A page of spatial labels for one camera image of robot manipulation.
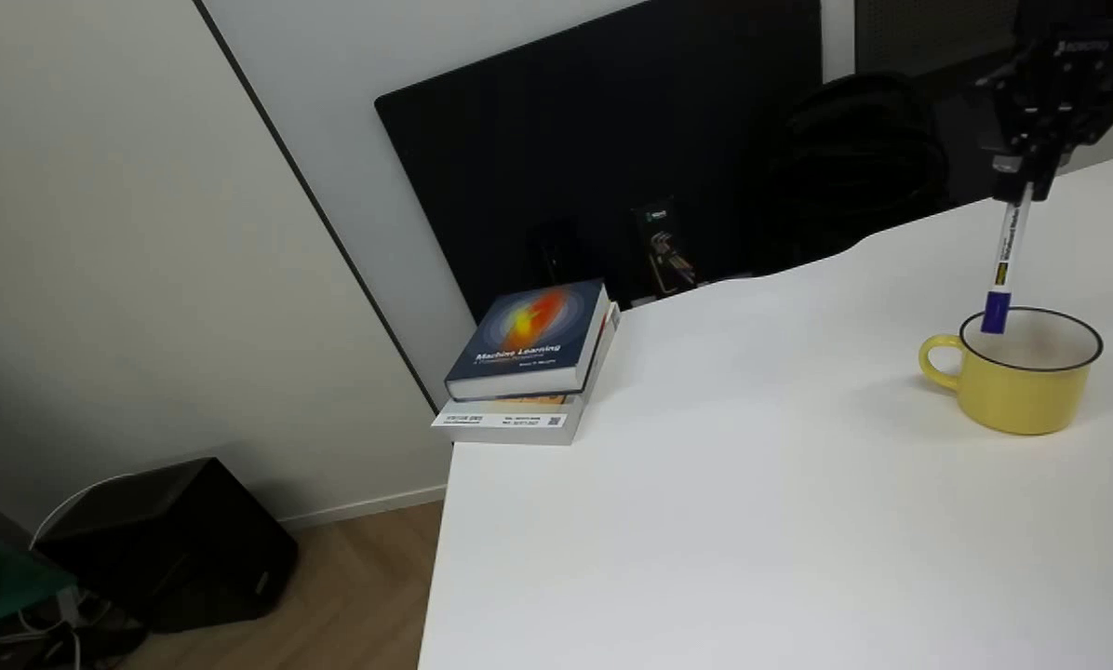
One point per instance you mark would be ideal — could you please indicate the stack of books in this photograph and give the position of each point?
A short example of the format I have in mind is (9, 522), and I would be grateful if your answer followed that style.
(519, 418)

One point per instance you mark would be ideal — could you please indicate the white marker with blue cap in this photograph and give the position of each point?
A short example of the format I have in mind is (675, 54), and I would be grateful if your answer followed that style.
(1002, 267)

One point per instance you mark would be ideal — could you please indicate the yellow enamel cup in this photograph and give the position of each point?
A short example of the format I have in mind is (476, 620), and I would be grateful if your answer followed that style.
(1024, 384)

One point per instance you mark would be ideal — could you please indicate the black monitor panel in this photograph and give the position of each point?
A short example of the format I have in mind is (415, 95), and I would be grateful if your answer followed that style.
(577, 150)

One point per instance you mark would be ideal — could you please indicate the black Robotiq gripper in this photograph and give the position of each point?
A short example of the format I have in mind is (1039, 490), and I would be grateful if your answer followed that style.
(1061, 69)

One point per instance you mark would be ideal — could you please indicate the blue book with orange cover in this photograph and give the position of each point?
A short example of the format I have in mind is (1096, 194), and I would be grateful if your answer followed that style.
(525, 337)

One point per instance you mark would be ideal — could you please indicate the black speaker box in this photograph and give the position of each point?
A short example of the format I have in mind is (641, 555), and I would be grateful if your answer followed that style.
(170, 543)

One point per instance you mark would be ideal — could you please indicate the black chair back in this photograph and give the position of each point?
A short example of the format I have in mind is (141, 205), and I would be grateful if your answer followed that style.
(847, 172)

